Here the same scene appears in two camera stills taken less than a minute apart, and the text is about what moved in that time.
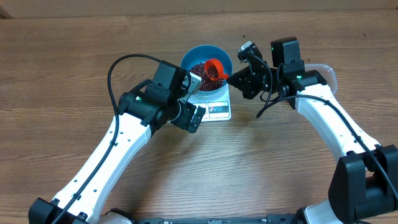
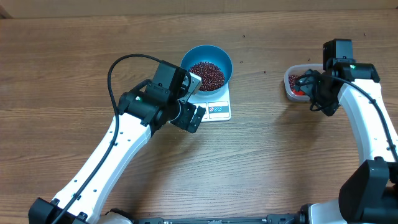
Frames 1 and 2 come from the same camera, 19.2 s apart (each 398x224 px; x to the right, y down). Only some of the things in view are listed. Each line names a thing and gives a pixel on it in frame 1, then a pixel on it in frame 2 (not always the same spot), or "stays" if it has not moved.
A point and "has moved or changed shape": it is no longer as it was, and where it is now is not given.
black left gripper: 189,110 stays
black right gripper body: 259,79 → 320,93
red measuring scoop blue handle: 214,70 has moved or changed shape
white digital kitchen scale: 217,107 stays
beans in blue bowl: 208,84 stays
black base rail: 272,219 stays
